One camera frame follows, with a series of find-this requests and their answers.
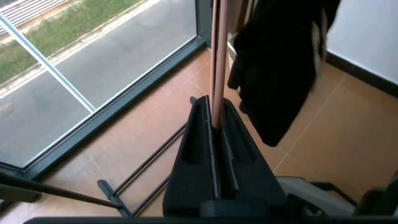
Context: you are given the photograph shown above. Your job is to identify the beige curtain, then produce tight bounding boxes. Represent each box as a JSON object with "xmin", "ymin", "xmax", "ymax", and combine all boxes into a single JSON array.
[{"xmin": 229, "ymin": 0, "xmax": 261, "ymax": 35}]

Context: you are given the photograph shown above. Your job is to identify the pink clothes hanger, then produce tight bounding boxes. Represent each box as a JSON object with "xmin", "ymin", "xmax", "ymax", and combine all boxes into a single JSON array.
[{"xmin": 210, "ymin": 0, "xmax": 231, "ymax": 131}]

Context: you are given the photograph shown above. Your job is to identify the black drawstring shorts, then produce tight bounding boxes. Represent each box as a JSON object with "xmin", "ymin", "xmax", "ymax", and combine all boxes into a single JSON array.
[{"xmin": 226, "ymin": 0, "xmax": 342, "ymax": 148}]

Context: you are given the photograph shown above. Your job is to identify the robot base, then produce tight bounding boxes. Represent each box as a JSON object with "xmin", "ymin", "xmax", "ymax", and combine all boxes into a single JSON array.
[{"xmin": 275, "ymin": 172, "xmax": 398, "ymax": 218}]

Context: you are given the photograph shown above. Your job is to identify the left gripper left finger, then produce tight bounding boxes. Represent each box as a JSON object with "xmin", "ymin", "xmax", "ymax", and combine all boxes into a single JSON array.
[{"xmin": 162, "ymin": 95, "xmax": 221, "ymax": 218}]

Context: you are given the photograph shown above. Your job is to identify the black clothes rack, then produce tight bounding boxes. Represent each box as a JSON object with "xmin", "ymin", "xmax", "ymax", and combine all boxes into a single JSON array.
[{"xmin": 0, "ymin": 96, "xmax": 197, "ymax": 218}]

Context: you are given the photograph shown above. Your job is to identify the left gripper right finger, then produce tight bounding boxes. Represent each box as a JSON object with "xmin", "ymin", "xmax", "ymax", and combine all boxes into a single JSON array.
[{"xmin": 218, "ymin": 97, "xmax": 287, "ymax": 218}]

